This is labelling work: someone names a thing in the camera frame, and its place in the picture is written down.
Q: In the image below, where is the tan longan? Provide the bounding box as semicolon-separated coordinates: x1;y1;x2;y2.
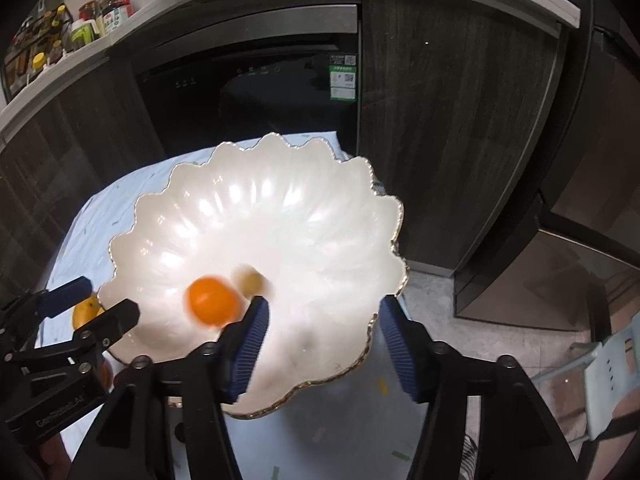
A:
231;264;271;300

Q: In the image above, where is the white scalloped gold-rimmed bowl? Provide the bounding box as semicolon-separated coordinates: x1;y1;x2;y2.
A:
98;133;408;419

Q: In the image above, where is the white plastic stool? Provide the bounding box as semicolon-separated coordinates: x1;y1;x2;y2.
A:
532;313;640;445

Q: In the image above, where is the black built-in dishwasher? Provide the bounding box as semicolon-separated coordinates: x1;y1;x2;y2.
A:
132;3;360;157

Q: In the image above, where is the black wire spice rack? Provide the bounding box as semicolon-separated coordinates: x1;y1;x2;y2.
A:
1;3;73;102

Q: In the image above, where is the light blue patterned tablecloth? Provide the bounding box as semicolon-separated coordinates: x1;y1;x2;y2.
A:
48;132;425;479

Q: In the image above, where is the green label condiment jar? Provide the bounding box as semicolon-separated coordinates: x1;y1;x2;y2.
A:
70;18;102;51

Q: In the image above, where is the large orange tangerine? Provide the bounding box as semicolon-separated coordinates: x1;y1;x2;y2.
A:
72;292;104;330

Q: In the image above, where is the stainless steel refrigerator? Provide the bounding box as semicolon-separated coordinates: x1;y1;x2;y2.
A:
454;0;639;337

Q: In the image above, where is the soy sauce bottle red label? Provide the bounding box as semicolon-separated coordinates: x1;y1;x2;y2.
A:
99;0;134;35

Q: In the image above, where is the small orange kumquat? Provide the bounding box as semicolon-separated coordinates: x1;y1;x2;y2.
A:
186;276;242;327

